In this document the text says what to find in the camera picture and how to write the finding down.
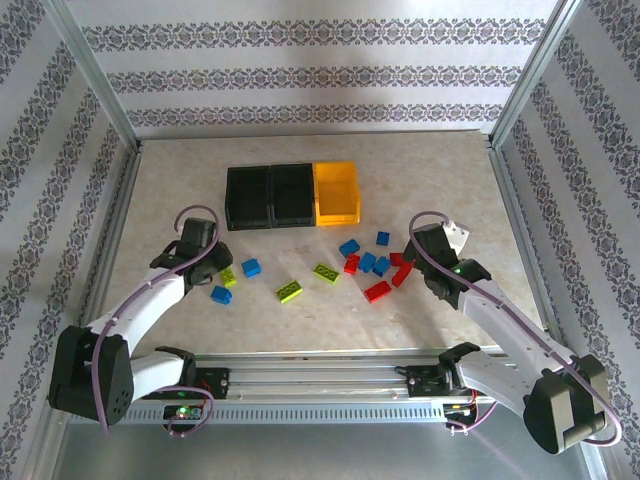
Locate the green lego brick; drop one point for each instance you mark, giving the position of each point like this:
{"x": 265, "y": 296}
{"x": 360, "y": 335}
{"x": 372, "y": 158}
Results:
{"x": 326, "y": 273}
{"x": 289, "y": 291}
{"x": 229, "y": 278}

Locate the black plastic bin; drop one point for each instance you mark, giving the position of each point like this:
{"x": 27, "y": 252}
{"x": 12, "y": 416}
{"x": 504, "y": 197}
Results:
{"x": 248, "y": 200}
{"x": 292, "y": 197}

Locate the yellow plastic bin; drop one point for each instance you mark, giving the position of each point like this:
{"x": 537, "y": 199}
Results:
{"x": 337, "y": 197}

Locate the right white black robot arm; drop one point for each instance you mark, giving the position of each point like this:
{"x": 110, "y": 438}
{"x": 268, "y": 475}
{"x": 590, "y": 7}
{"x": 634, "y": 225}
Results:
{"x": 500, "y": 312}

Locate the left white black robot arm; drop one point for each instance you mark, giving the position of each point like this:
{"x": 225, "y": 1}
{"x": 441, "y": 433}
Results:
{"x": 145, "y": 300}

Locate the control board with lights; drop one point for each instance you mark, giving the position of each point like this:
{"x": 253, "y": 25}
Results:
{"x": 182, "y": 412}
{"x": 457, "y": 409}

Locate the grey metal sheet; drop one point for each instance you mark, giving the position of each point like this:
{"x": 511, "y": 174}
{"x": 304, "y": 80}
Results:
{"x": 320, "y": 455}

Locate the aluminium side rail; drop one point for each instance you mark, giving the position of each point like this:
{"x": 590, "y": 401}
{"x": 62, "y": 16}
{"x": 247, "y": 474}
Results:
{"x": 120, "y": 200}
{"x": 511, "y": 200}

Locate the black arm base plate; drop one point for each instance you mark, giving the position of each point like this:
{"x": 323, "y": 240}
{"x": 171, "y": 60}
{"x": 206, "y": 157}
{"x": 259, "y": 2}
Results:
{"x": 212, "y": 382}
{"x": 425, "y": 382}

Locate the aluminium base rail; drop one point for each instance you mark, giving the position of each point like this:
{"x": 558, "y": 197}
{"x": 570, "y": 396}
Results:
{"x": 310, "y": 372}

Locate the aluminium frame post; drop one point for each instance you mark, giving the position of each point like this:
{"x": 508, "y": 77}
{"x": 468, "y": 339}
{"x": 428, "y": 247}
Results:
{"x": 533, "y": 70}
{"x": 93, "y": 70}

